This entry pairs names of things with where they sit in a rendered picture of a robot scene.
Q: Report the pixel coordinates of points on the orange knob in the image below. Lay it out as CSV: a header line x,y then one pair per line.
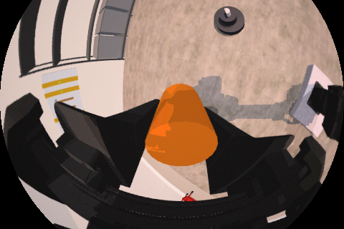
x,y
181,133

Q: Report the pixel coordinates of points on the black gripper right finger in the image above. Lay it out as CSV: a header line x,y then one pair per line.
x,y
237,153

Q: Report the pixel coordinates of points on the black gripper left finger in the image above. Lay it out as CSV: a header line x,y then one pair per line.
x,y
120,137

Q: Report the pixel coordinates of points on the black round pedestal with silver shaft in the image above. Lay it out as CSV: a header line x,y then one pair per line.
x,y
229,20

